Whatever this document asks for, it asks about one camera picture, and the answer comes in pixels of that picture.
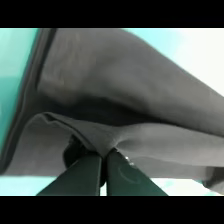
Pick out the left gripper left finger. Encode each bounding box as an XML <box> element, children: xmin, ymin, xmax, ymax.
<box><xmin>36</xmin><ymin>152</ymin><xmax>103</xmax><ymax>197</ymax></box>

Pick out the black shirt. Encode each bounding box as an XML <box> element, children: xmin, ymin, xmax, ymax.
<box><xmin>0</xmin><ymin>27</ymin><xmax>224</xmax><ymax>196</ymax></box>

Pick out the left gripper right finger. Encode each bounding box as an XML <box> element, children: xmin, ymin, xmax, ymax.
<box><xmin>106</xmin><ymin>148</ymin><xmax>169</xmax><ymax>197</ymax></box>

